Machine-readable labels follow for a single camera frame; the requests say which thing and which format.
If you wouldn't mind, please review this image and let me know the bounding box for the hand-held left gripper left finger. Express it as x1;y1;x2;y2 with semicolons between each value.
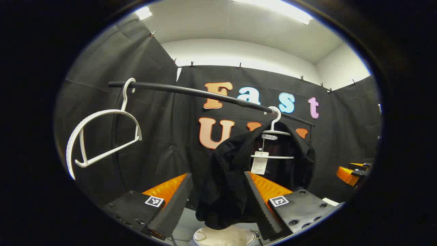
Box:
102;173;193;240

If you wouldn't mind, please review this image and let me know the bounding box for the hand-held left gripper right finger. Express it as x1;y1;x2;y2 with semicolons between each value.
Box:
244;171;345;241

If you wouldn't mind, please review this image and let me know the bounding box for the black knitted sweater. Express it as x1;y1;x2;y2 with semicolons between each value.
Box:
195;121;316;230

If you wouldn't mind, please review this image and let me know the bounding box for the white plastic hanger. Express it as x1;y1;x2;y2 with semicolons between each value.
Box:
251;106;295;160
66;78;143;180

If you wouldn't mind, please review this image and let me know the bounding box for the black clothes rack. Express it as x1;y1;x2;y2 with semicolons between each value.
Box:
108;81;315;143

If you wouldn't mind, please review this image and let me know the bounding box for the black backdrop cloth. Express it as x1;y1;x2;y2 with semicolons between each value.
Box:
55;15;382;219

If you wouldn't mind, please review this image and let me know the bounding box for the row of backdrop clips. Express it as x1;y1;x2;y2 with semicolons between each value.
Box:
149;31;357;93

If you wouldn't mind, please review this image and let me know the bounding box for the ceiling light panel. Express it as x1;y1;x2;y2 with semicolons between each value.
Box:
135;6;153;20

